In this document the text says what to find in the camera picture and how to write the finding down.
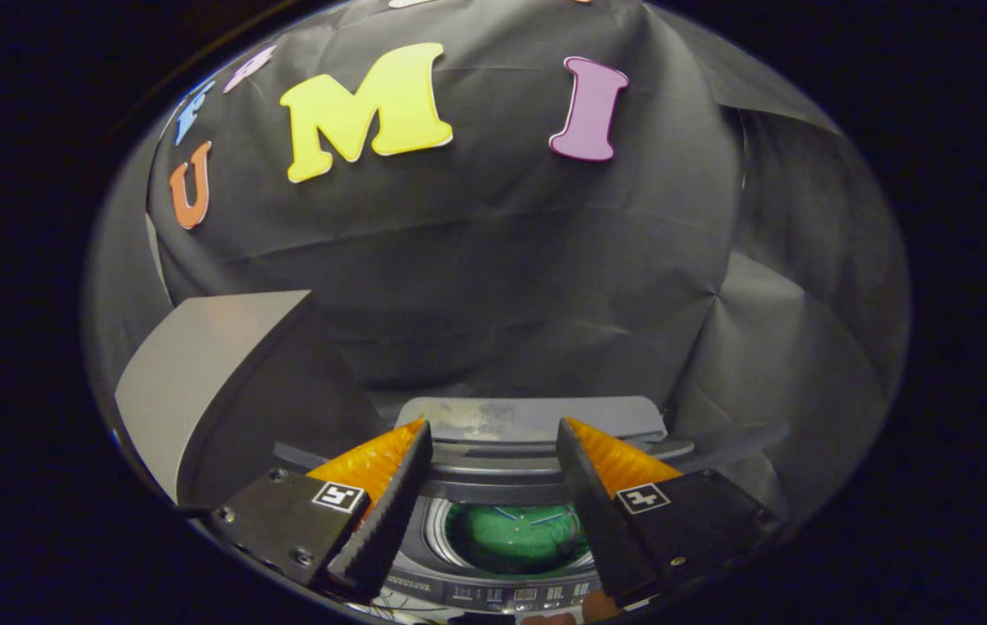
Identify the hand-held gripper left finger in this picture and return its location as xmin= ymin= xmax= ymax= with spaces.
xmin=202 ymin=418 xmax=435 ymax=602

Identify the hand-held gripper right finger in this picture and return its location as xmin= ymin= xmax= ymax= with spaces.
xmin=556 ymin=417 xmax=782 ymax=609

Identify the green polo shirt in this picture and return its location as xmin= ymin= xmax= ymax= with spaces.
xmin=445 ymin=502 xmax=589 ymax=576

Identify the dark grey washing machine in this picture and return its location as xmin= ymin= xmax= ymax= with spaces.
xmin=272 ymin=395 xmax=793 ymax=625

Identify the light grey cabinet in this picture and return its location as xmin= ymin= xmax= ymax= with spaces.
xmin=114 ymin=291 xmax=390 ymax=509

